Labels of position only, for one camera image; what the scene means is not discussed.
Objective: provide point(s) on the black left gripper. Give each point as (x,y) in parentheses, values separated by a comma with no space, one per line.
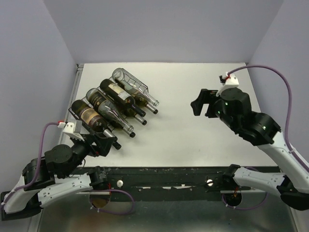
(104,145)

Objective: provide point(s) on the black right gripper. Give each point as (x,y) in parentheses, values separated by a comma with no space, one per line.
(205,96)

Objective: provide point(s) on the green bottle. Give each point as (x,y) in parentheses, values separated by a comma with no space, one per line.
(131,113)
(142,102)
(93,120)
(120,96)

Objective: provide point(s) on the short clear glass bottle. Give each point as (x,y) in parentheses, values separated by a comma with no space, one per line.
(104,106)

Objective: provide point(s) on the tall clear glass bottle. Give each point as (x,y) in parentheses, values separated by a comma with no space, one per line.
(133,85)

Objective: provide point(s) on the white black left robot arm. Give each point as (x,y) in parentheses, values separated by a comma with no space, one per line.
(48,179)

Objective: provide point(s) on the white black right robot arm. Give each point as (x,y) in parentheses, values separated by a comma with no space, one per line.
(233,107)

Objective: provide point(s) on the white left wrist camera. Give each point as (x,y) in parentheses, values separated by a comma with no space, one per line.
(72,129)

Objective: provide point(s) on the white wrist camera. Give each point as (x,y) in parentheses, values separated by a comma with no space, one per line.
(227,81)
(72,129)

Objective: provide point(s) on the black wire wine rack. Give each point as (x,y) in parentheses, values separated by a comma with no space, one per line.
(108,106)

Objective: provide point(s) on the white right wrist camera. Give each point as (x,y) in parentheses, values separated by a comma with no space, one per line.
(227,81)

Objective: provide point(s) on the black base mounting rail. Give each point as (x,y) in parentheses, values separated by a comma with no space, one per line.
(158,184)

